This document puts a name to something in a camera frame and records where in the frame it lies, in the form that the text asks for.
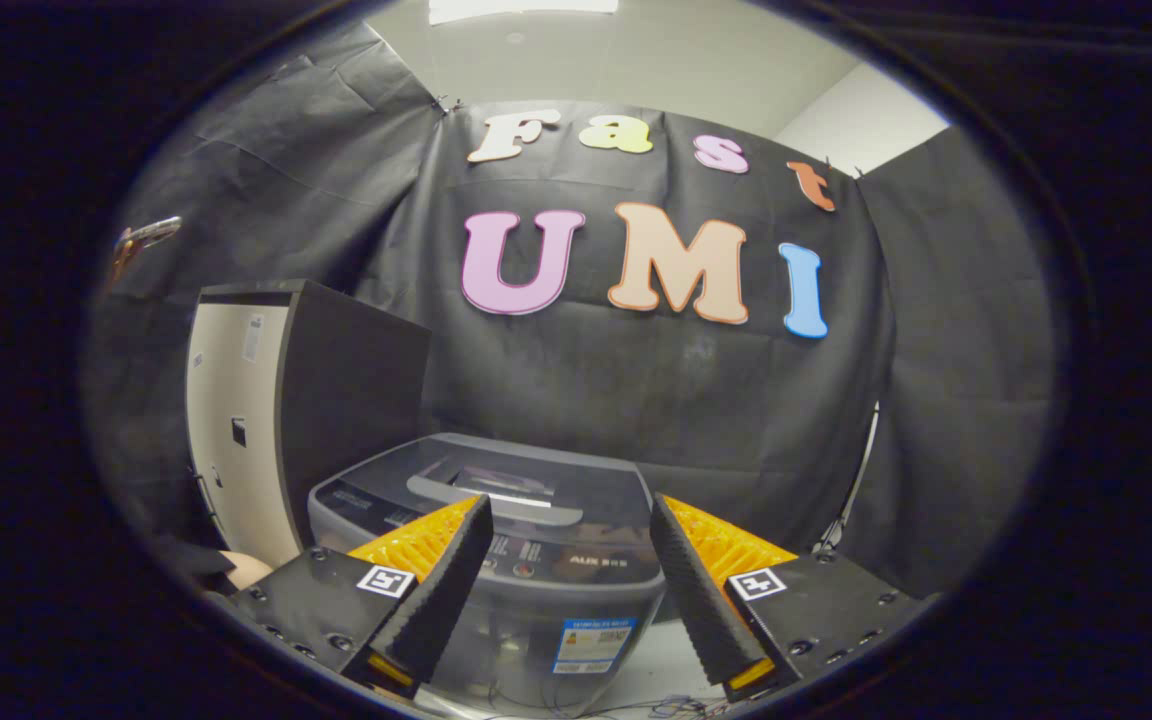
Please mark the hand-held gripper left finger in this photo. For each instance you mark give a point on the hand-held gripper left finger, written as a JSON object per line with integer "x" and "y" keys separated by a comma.
{"x": 446, "y": 590}

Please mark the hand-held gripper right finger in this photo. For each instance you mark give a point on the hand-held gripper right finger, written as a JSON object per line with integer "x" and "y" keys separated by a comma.
{"x": 701, "y": 600}

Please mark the grey washing machine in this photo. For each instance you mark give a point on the grey washing machine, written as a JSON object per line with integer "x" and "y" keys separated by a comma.
{"x": 536, "y": 620}

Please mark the dark washing machine lid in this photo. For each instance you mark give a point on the dark washing machine lid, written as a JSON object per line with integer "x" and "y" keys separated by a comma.
{"x": 536, "y": 465}

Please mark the black backdrop cloth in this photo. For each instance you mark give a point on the black backdrop cloth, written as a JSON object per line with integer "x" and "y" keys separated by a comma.
{"x": 736, "y": 400}

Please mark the black light stand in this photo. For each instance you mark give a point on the black light stand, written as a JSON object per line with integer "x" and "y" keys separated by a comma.
{"x": 861, "y": 470}

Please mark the dark cabinet with beige door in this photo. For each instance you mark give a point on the dark cabinet with beige door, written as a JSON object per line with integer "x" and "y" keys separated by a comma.
{"x": 356, "y": 380}

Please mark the ceiling light panel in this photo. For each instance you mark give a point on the ceiling light panel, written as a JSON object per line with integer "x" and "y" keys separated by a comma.
{"x": 516, "y": 8}

